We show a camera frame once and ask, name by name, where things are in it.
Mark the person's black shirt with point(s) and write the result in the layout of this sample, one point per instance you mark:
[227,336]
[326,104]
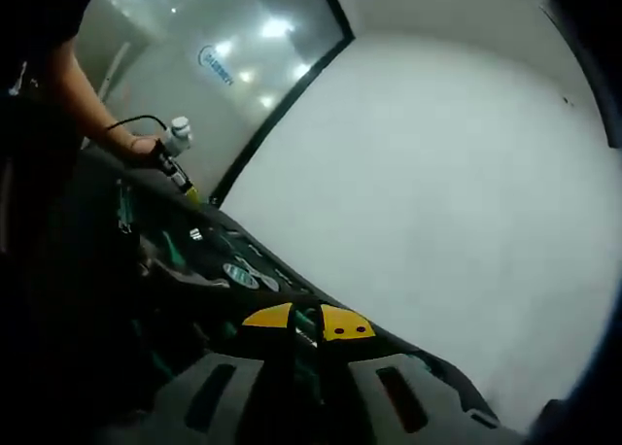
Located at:
[39,17]

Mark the black partition frame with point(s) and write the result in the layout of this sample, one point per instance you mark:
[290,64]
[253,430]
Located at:
[337,8]

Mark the green label tape measure tool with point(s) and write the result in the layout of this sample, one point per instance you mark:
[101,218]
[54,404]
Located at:
[240,276]

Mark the silver wrench tool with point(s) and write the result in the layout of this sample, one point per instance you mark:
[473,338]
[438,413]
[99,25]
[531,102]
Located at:
[269,282]

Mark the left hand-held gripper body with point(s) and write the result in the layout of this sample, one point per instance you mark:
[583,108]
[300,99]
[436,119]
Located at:
[179,134]

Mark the thin black green tool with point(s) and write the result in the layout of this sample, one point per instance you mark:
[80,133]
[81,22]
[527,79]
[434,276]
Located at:
[306,318]

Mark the black toolbox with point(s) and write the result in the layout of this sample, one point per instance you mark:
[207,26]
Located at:
[209,250]

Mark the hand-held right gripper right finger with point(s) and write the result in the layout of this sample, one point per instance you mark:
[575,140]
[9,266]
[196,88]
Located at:
[449,411]

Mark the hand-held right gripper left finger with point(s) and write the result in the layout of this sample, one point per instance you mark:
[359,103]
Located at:
[170,406]

